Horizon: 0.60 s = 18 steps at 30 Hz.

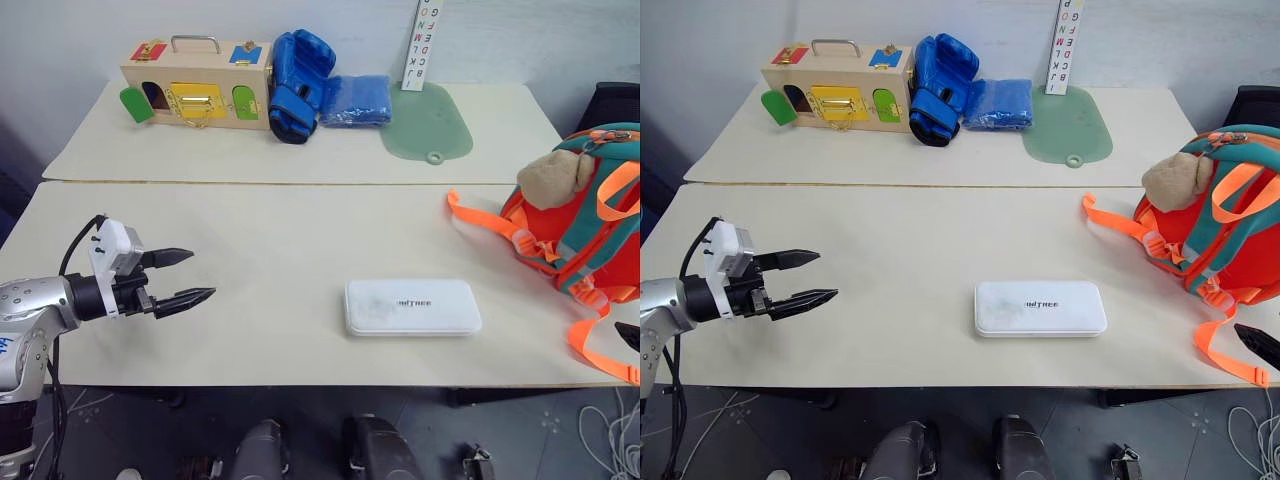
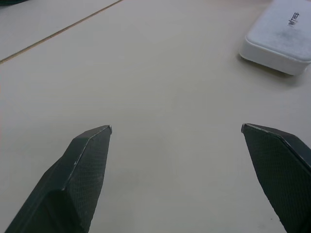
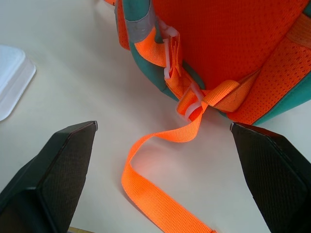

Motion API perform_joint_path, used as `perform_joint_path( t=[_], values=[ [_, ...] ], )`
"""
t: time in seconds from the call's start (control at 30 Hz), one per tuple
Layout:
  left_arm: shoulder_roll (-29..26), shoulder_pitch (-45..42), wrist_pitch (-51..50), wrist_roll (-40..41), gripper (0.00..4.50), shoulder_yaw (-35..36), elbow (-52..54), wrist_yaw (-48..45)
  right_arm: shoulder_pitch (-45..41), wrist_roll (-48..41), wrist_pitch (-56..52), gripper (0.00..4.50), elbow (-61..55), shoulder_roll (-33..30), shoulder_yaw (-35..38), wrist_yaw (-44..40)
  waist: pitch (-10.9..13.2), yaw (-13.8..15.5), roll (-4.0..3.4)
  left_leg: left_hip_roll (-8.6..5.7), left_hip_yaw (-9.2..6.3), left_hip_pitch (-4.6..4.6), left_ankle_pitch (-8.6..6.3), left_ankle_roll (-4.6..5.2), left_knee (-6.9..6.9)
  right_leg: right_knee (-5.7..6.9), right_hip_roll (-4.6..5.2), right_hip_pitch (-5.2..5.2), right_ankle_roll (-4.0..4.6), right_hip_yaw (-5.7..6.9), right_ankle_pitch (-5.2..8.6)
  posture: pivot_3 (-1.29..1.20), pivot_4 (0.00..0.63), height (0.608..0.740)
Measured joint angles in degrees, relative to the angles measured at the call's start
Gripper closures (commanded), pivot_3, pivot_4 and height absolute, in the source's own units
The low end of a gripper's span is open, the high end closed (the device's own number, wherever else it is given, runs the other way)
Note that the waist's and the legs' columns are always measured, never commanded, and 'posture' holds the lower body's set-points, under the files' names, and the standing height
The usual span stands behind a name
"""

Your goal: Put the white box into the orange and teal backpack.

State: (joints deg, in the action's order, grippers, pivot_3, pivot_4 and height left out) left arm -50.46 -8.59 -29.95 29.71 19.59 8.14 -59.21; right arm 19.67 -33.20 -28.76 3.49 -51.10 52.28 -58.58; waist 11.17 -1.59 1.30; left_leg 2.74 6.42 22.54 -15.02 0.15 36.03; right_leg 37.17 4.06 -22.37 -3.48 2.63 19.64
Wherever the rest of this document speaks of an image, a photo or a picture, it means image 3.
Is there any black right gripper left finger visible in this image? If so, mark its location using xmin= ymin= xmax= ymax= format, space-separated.
xmin=0 ymin=120 xmax=98 ymax=233

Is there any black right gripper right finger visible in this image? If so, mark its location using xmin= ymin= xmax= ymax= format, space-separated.
xmin=229 ymin=122 xmax=311 ymax=233

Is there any white plastic container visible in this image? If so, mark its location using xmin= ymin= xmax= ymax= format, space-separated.
xmin=0 ymin=44 xmax=37 ymax=122

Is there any orange and teal backpack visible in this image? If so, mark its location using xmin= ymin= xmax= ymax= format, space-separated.
xmin=103 ymin=0 xmax=311 ymax=233

